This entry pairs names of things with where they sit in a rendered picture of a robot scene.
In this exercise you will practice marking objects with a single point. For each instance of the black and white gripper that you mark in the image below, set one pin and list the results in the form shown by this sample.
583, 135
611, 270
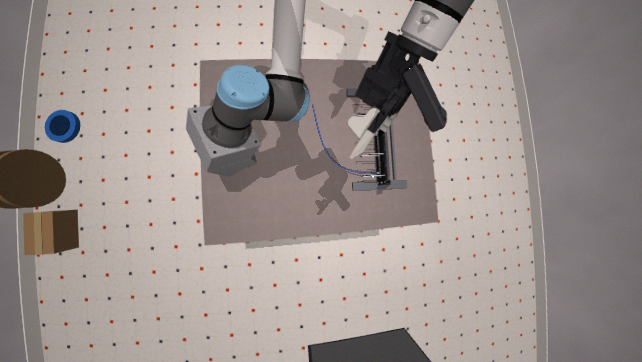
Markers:
384, 87

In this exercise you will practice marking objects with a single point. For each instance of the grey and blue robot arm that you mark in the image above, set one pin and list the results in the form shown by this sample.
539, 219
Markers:
243, 94

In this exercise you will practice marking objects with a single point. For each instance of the grey metal rack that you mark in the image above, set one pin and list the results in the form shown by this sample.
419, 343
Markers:
382, 162

